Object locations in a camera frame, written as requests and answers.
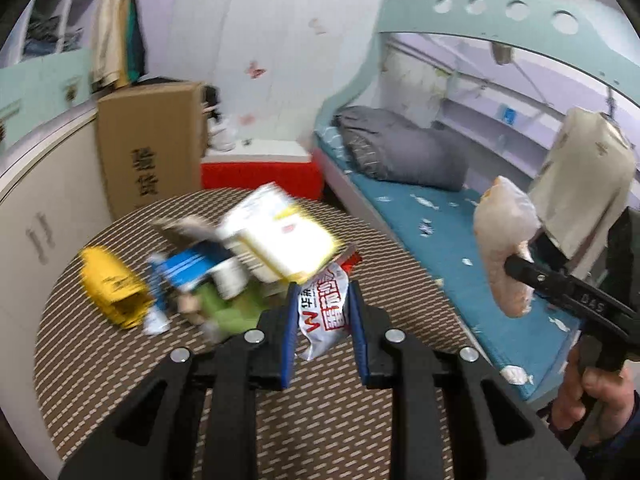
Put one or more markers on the white bag on bench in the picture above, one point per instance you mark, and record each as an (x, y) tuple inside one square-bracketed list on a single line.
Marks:
[(222, 133)]

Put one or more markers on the teal bunk bed frame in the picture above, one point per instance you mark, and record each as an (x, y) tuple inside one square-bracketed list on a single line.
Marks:
[(555, 30)]

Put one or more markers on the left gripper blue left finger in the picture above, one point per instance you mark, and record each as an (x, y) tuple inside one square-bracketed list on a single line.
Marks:
[(153, 432)]

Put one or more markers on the white wardrobe with butterflies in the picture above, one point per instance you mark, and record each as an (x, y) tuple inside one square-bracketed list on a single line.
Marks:
[(273, 62)]

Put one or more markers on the yellow snack bag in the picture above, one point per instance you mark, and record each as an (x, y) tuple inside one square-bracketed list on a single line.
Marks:
[(120, 295)]

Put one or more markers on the red storage bench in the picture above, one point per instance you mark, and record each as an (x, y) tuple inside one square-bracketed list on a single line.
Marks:
[(299, 175)]

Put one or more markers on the cardboard box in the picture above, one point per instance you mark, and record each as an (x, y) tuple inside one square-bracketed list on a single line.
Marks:
[(150, 140)]

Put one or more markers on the white red snack bag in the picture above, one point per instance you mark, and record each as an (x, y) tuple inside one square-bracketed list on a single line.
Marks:
[(322, 314)]

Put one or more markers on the person right hand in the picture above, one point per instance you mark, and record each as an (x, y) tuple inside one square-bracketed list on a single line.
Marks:
[(614, 390)]

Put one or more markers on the white yellow paper package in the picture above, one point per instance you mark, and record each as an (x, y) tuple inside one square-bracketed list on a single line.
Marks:
[(280, 233)]

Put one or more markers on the hanging clothes on shelf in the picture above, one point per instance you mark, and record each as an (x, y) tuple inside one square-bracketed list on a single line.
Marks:
[(117, 44)]

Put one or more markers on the blue white wrapper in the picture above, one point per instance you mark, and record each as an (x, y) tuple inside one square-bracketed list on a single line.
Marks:
[(199, 284)]

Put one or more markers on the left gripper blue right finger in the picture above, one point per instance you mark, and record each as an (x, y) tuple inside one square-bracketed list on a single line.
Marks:
[(450, 398)]

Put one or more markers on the grey folded duvet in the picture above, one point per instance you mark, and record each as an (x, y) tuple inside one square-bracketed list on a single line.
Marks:
[(386, 146)]

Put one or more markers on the green wrapper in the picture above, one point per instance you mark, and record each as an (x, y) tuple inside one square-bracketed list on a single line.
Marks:
[(233, 316)]

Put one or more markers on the beige plastic bag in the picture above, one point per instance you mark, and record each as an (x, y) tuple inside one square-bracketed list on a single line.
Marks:
[(505, 220)]

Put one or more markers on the teal quilted mattress cover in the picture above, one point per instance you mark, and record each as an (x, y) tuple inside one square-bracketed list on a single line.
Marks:
[(436, 227)]

